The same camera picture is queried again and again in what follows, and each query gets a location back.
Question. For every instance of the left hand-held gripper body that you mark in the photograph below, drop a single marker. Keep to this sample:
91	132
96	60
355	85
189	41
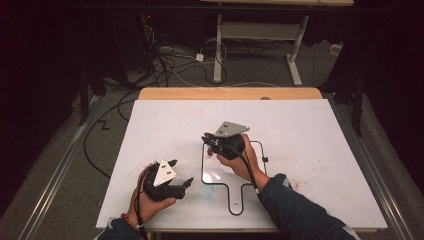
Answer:
163	181

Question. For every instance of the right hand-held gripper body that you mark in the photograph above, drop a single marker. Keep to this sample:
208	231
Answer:
230	143

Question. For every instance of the small paddle-shaped whiteboard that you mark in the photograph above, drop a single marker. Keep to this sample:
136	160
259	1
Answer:
213	171

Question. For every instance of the person's right hand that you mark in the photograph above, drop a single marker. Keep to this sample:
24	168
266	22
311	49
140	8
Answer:
243	163

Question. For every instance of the person's left hand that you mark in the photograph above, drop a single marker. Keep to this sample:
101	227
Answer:
148	208

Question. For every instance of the black marker clip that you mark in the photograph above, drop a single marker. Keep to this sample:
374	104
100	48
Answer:
265	159

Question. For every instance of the wooden table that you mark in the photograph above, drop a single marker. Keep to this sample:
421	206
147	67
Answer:
226	93

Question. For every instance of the large white table board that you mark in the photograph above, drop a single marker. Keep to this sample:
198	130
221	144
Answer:
300	126

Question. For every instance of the white power adapter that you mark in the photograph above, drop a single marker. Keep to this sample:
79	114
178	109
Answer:
199	57

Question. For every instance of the black metal stand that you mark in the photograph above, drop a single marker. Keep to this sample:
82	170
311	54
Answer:
358	106
83	100

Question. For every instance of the small white box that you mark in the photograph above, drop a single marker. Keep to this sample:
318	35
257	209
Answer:
335	49

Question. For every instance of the aluminium floor rail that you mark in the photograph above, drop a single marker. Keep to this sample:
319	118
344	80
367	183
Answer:
383	186
56	170

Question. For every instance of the white metal desk frame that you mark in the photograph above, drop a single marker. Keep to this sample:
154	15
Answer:
258	30

